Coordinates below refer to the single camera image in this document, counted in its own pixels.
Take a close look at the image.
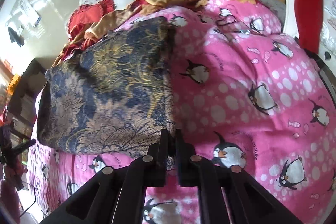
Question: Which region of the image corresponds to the dark floral patterned garment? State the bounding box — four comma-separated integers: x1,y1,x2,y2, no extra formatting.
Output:
37,16,174,158

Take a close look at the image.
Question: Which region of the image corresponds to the dark wooden side table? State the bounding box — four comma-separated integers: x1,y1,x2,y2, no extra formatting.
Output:
6,59,46,138

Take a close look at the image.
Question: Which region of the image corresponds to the pink penguin blanket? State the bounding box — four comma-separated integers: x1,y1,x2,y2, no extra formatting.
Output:
27,0,335,223

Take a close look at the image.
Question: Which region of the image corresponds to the red heart pillow left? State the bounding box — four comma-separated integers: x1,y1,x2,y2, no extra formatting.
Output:
67,0,114,39

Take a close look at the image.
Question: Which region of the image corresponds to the red and gold blanket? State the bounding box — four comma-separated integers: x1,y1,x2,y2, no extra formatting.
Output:
53,0,257,66

